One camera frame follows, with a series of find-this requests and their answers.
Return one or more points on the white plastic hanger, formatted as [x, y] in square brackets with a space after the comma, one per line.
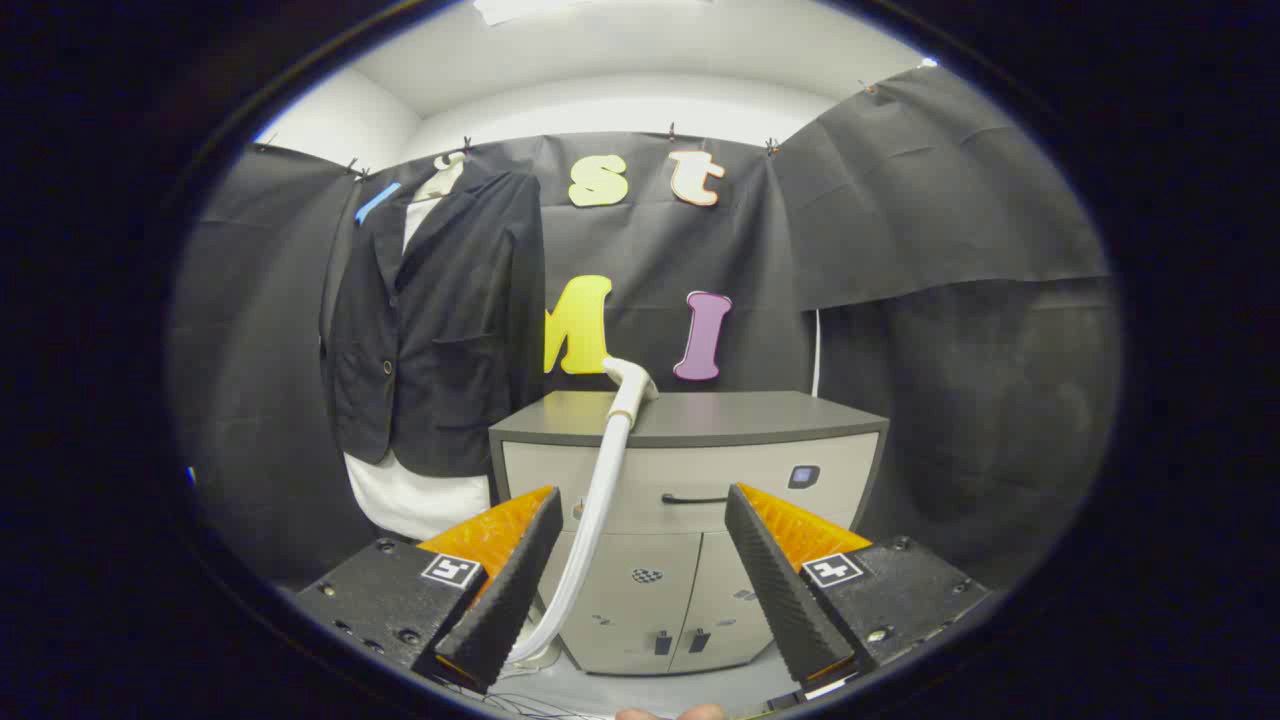
[440, 180]

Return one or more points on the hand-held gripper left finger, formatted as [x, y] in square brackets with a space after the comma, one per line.
[505, 600]

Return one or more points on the black backdrop cloth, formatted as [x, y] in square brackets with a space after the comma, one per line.
[900, 200]

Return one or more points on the grey cabinet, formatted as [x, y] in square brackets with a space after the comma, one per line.
[760, 415]

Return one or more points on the white garment steamer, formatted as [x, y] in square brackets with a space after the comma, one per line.
[598, 490]

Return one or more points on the ceiling light panel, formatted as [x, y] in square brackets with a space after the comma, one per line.
[520, 8]

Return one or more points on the black suit jacket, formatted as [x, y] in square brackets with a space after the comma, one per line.
[450, 310]

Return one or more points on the white undershirt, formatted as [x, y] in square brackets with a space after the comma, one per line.
[410, 500]

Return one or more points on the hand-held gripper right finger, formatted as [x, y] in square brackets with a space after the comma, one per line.
[775, 590]

